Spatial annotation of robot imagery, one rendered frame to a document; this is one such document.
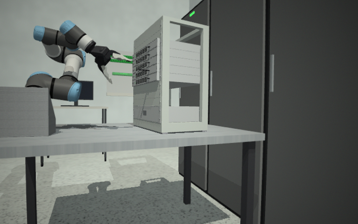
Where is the white server rack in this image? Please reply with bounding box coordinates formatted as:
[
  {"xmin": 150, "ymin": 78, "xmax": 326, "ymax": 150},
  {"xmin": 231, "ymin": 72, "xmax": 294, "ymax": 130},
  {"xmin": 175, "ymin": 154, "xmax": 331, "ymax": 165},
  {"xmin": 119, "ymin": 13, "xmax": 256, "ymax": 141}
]
[{"xmin": 132, "ymin": 15, "xmax": 209, "ymax": 134}]

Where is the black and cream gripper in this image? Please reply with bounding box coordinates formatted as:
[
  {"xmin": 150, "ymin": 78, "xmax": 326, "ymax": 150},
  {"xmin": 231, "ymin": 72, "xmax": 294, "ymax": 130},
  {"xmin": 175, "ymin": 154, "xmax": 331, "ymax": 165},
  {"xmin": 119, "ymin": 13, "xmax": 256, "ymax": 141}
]
[{"xmin": 85, "ymin": 41, "xmax": 131, "ymax": 84}]

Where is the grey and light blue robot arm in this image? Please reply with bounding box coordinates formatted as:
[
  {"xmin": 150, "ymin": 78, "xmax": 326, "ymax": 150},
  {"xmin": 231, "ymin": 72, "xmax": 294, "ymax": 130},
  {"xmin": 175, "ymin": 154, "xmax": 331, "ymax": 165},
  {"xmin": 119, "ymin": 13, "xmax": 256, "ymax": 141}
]
[{"xmin": 25, "ymin": 20, "xmax": 110, "ymax": 101}]

